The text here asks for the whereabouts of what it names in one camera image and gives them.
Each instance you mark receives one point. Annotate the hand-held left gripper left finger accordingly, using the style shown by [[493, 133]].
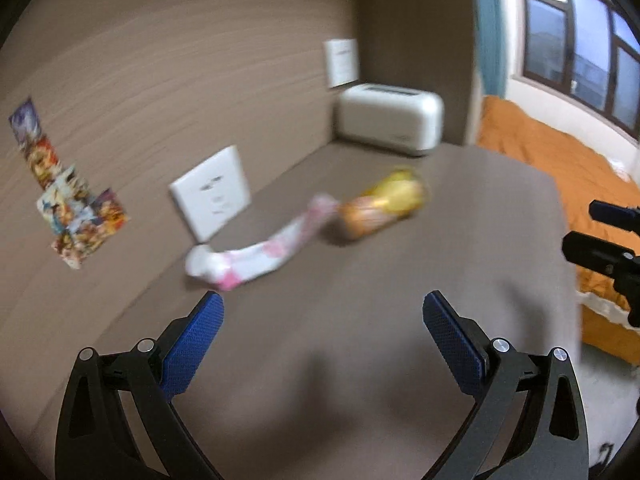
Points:
[[192, 345]]

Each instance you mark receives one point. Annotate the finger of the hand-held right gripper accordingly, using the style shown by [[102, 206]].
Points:
[[600, 252], [617, 215]]

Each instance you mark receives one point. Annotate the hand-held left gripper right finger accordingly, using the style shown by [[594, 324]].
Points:
[[452, 345]]

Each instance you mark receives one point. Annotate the orange blanket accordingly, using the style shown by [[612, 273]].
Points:
[[565, 180]]

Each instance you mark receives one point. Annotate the white bed sheet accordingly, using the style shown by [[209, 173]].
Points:
[[602, 307]]

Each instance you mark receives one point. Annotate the dark framed window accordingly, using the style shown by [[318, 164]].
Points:
[[575, 35]]

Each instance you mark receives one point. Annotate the white toaster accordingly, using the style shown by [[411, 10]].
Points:
[[390, 117]]

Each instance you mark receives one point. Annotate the white and pink sock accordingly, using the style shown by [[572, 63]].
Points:
[[285, 240]]

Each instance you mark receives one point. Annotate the blue curtain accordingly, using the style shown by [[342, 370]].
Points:
[[487, 15]]

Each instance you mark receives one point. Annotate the colourful sticker strip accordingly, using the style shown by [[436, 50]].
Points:
[[65, 195]]

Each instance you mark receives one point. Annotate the white wall socket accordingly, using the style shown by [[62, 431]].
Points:
[[212, 197], [342, 62]]

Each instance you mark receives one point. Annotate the yellow orange snack bag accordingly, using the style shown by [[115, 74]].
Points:
[[385, 205]]

